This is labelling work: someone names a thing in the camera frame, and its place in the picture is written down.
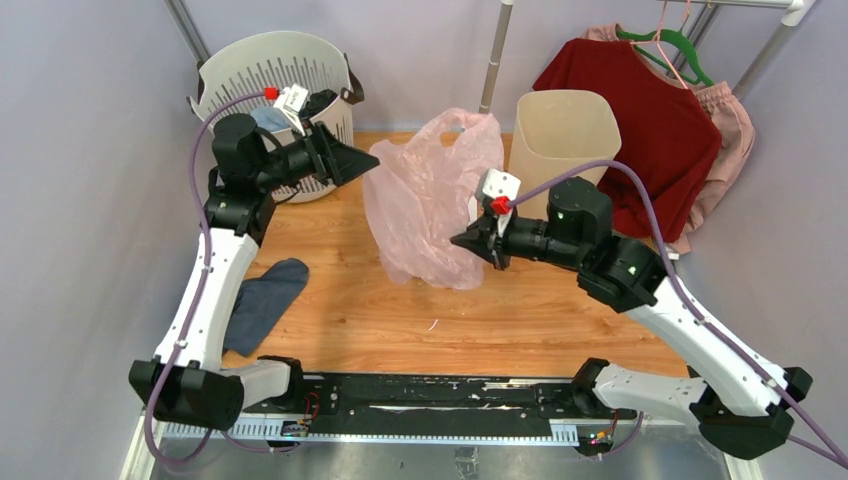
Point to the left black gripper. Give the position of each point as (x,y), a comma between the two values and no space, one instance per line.
(334,162)

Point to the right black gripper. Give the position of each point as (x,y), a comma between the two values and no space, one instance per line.
(484,240)

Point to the pink plastic trash bag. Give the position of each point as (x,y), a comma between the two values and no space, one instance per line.
(423,193)

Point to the beige plastic trash bin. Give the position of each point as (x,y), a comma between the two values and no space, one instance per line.
(558,130)

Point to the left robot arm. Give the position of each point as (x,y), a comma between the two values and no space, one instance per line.
(184,382)

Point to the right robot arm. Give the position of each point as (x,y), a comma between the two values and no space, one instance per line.
(736,399)

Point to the black plastic bag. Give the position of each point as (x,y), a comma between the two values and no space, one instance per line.
(316,103)

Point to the blue plastic bag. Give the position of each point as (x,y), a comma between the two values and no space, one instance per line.
(269,118)

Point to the grey-blue cloth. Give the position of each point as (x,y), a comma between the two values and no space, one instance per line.
(261,302)

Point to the clothes rack pole with foot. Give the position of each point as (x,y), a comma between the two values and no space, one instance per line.
(495,56)

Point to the red t-shirt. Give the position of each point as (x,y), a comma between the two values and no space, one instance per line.
(667,138)

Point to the corner aluminium profile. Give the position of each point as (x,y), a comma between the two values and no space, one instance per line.
(186,25)

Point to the pink clothes hanger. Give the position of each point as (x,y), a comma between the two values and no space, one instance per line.
(661,36)

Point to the green clothes hanger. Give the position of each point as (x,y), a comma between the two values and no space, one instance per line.
(699,76)

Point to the pink garment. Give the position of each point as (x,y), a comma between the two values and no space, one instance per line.
(738,135)

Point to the right rack pole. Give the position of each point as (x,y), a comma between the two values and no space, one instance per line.
(699,16)

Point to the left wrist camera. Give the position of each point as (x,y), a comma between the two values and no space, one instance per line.
(289,101)

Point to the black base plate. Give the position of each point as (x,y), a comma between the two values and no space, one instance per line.
(430,406)

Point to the aluminium frame rail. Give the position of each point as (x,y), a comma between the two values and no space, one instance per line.
(276,446)

